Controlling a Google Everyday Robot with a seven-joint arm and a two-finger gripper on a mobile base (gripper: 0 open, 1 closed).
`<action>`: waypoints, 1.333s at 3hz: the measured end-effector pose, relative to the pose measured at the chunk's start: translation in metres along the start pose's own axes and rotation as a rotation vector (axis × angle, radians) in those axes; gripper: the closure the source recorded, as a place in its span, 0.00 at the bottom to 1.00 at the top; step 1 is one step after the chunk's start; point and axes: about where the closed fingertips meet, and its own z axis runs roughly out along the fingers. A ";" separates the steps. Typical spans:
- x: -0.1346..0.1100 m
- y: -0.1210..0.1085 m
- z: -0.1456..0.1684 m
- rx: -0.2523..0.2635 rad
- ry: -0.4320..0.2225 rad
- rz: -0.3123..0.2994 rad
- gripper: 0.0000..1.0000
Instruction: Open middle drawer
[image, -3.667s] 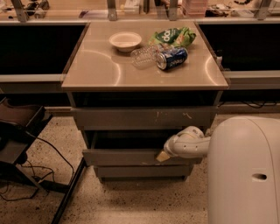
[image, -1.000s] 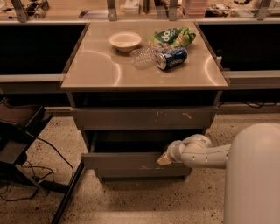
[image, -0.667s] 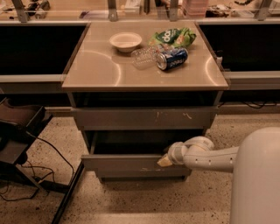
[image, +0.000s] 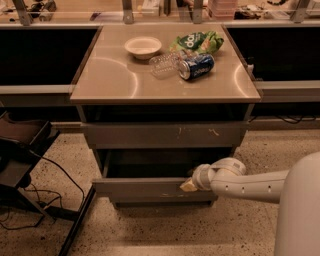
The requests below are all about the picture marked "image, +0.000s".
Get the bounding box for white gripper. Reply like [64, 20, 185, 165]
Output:
[180, 164, 216, 192]

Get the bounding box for grey drawer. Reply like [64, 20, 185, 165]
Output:
[81, 121, 248, 149]
[93, 147, 233, 207]
[112, 201, 215, 209]

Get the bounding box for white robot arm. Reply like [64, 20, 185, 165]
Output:
[180, 152, 320, 256]

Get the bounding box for grey bottom drawer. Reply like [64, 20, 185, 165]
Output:
[112, 201, 215, 209]

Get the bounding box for grey drawer cabinet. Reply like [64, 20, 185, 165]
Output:
[69, 22, 262, 210]

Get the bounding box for grey top drawer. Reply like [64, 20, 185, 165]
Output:
[81, 121, 248, 149]

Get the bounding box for clear plastic bottle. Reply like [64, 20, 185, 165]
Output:
[149, 50, 197, 79]

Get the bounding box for blue soda can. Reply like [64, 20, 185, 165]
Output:
[178, 54, 215, 80]

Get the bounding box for green chip bag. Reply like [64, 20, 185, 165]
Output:
[169, 31, 224, 54]

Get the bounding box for white bowl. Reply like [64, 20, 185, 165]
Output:
[124, 36, 162, 60]

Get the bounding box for black rolling stand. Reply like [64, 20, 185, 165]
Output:
[0, 111, 95, 256]

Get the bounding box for black cable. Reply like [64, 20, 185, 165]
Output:
[0, 153, 86, 231]

